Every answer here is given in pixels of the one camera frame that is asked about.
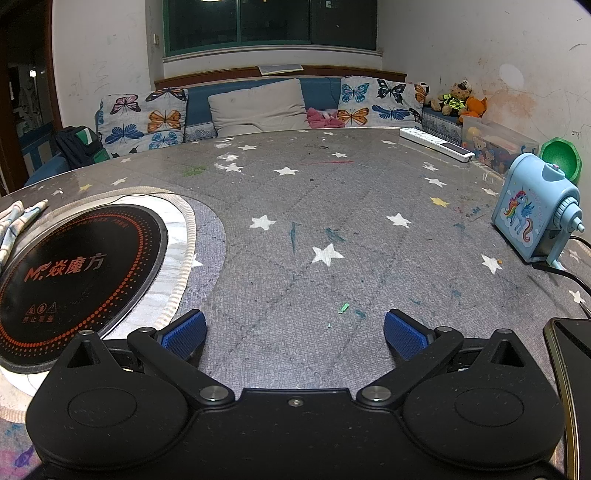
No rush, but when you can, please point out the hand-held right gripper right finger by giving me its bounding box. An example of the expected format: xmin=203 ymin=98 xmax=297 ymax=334
xmin=356 ymin=310 xmax=527 ymax=408

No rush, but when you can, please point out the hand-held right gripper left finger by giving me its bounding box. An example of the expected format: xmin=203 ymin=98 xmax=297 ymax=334
xmin=65 ymin=310 xmax=236 ymax=409

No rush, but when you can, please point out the blue white striped shirt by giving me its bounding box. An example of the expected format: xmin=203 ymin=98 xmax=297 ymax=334
xmin=0 ymin=199 xmax=51 ymax=266

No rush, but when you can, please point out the white round cooker surround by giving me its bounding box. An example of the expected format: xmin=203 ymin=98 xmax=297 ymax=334
xmin=0 ymin=188 xmax=197 ymax=414

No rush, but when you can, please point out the black round induction cooker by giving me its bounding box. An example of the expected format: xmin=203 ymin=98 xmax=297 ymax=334
xmin=0 ymin=205 xmax=169 ymax=374

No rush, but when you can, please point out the grey star-printed table cover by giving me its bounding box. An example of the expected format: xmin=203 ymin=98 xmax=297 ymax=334
xmin=0 ymin=127 xmax=591 ymax=480

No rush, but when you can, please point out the black tablet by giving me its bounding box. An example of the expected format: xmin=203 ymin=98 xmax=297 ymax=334
xmin=542 ymin=318 xmax=591 ymax=480

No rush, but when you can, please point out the blue unicorn pencil sharpener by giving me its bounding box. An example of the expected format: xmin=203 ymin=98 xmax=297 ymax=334
xmin=490 ymin=152 xmax=583 ymax=271

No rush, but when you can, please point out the white power strip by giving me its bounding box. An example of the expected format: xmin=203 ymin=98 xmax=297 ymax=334
xmin=399 ymin=127 xmax=475 ymax=163

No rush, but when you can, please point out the clear toy storage box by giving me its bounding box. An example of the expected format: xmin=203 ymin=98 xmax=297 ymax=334
xmin=462 ymin=115 xmax=540 ymax=175

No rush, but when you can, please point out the black backpack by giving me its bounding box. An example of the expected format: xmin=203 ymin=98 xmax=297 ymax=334
xmin=55 ymin=126 xmax=112 ymax=171

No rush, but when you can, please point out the butterfly print pillow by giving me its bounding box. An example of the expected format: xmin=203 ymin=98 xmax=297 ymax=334
xmin=95 ymin=88 xmax=189 ymax=160
xmin=337 ymin=76 xmax=428 ymax=130

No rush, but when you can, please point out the pink cloth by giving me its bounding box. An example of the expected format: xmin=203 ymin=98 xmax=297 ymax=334
xmin=305 ymin=107 xmax=347 ymax=130

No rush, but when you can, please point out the blue white cabinet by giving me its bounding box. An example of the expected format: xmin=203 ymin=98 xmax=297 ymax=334
xmin=21 ymin=121 xmax=62 ymax=174

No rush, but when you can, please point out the green plastic bowl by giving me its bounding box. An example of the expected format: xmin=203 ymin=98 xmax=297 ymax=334
xmin=539 ymin=137 xmax=580 ymax=183

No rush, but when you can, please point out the blue sofa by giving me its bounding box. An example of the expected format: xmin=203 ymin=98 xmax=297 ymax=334
xmin=23 ymin=76 xmax=462 ymax=185

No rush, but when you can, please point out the orange plush toy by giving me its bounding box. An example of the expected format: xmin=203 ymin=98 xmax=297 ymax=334
xmin=458 ymin=95 xmax=488 ymax=124

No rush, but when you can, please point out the grey pillow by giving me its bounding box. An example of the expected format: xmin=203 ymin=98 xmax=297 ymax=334
xmin=208 ymin=78 xmax=310 ymax=138

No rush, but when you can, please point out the brown teddy bear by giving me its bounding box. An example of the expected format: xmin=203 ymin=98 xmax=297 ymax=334
xmin=431 ymin=78 xmax=474 ymax=116

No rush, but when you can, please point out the wooden sofa ledge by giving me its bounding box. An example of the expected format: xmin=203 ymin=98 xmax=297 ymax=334
xmin=154 ymin=65 xmax=408 ymax=90

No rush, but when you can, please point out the green-framed window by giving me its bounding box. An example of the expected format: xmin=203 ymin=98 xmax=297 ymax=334
xmin=161 ymin=0 xmax=379 ymax=58

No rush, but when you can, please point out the black cable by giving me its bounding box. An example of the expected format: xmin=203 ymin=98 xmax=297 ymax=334
xmin=545 ymin=235 xmax=591 ymax=292

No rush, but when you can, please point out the wooden door frame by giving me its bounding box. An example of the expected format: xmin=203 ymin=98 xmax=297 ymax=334
xmin=0 ymin=0 xmax=63 ymax=195

